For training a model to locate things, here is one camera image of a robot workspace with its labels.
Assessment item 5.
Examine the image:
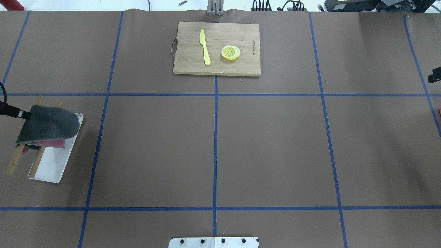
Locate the grey pink cloth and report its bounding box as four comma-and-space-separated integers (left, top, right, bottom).
15, 105, 81, 150

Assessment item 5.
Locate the white rack tray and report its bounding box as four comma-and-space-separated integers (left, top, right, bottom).
28, 113, 84, 183

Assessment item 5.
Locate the red bottle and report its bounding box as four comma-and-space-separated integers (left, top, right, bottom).
0, 0, 24, 11

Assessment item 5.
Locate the yellow plastic knife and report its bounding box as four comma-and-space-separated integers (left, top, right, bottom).
199, 28, 211, 66

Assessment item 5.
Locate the bamboo cutting board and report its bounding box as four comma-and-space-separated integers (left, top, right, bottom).
173, 21, 261, 77

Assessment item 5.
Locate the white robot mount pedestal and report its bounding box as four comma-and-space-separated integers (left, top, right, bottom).
168, 237, 259, 248

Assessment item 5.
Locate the aluminium frame post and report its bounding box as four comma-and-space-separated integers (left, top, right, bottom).
207, 0, 225, 16

